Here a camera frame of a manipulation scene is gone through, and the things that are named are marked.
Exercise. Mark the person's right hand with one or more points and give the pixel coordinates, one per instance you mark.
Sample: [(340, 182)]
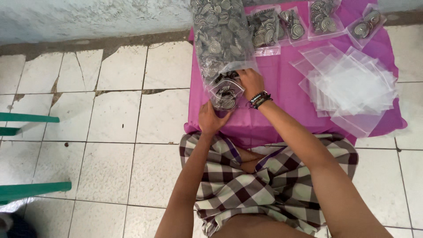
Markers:
[(253, 83)]

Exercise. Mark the person's left hand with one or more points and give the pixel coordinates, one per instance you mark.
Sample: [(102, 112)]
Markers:
[(209, 120)]

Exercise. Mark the person's right fingers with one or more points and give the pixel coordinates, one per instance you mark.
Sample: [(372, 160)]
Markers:
[(245, 75)]

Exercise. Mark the large clear bag spiral snacks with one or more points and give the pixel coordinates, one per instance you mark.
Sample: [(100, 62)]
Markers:
[(219, 36)]

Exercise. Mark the pink cloth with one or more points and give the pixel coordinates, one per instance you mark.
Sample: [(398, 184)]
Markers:
[(281, 99)]

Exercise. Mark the filled small snack zip bag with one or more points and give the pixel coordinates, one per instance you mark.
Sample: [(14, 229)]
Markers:
[(323, 19), (264, 33), (295, 28), (365, 26)]

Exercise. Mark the person's leg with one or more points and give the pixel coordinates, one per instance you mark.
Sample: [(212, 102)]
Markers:
[(250, 162)]

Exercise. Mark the pile of empty zip bags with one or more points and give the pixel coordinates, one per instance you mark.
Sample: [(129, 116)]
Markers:
[(350, 89)]

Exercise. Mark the checked sarong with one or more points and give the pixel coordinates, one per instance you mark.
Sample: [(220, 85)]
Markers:
[(251, 195)]

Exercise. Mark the green wooden bench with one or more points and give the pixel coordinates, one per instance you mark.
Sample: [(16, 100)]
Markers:
[(29, 190)]

